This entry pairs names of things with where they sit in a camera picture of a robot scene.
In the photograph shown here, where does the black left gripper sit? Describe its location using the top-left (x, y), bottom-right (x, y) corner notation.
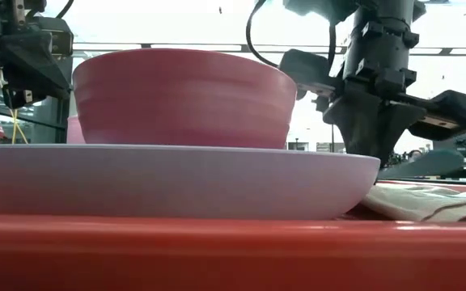
top-left (0, 0), bottom-right (74, 109)

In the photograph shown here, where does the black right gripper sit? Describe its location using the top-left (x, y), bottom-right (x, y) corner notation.
top-left (279, 50), bottom-right (466, 167)

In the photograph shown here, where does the pink plastic mug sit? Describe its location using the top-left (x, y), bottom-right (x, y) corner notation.
top-left (66, 116), bottom-right (87, 146)

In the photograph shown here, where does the beige cloth napkin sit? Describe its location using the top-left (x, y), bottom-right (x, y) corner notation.
top-left (360, 183), bottom-right (466, 223)

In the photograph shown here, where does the magenta plastic bowl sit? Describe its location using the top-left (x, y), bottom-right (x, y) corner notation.
top-left (72, 48), bottom-right (298, 150)

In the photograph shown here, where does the lavender plastic plate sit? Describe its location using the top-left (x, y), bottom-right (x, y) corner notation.
top-left (0, 143), bottom-right (381, 222)

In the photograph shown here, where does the red plastic tray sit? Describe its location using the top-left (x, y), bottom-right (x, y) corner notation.
top-left (0, 179), bottom-right (466, 291)

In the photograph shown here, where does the yellow cable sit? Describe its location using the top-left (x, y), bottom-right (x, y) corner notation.
top-left (0, 67), bottom-right (29, 146)
top-left (10, 108), bottom-right (19, 146)

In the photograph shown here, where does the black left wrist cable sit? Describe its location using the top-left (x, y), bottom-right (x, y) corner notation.
top-left (56, 0), bottom-right (75, 19)

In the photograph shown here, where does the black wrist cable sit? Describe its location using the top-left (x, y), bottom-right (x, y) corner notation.
top-left (245, 0), bottom-right (282, 69)
top-left (56, 0), bottom-right (75, 19)

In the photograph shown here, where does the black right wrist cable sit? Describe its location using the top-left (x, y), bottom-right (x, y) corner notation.
top-left (245, 0), bottom-right (282, 69)

